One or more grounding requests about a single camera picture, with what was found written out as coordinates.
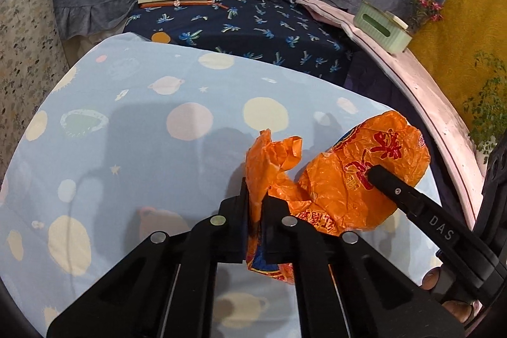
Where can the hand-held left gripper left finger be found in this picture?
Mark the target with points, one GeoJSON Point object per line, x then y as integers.
{"type": "Point", "coordinates": [231, 215]}

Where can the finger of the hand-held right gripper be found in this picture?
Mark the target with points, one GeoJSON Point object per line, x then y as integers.
{"type": "Point", "coordinates": [404, 197]}

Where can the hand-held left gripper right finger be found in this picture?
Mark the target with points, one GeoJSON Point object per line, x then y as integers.
{"type": "Point", "coordinates": [277, 219]}

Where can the orange printed plastic bag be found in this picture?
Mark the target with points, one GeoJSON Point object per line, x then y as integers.
{"type": "Point", "coordinates": [356, 148]}

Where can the person's right hand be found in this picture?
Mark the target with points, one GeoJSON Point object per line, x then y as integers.
{"type": "Point", "coordinates": [457, 309]}

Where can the blue planet print tablecloth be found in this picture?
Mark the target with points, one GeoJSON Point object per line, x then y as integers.
{"type": "Point", "coordinates": [158, 148]}

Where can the dark purple cloth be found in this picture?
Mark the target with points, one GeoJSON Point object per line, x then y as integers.
{"type": "Point", "coordinates": [380, 84]}

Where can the pink cloth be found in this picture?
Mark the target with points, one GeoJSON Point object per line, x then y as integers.
{"type": "Point", "coordinates": [431, 84]}

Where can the green plant in white pot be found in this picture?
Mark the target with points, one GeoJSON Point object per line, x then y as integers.
{"type": "Point", "coordinates": [489, 108]}

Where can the mint green tissue box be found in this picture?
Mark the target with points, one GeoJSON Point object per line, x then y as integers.
{"type": "Point", "coordinates": [380, 29]}

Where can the navy palm print cloth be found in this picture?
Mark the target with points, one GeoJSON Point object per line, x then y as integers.
{"type": "Point", "coordinates": [257, 37]}

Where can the yellow patterned cloth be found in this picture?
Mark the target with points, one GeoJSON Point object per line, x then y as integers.
{"type": "Point", "coordinates": [475, 25]}

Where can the glass vase with pink flowers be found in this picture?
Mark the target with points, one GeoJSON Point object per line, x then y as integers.
{"type": "Point", "coordinates": [429, 3]}

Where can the orange pen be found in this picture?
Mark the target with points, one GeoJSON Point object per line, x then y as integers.
{"type": "Point", "coordinates": [182, 4]}

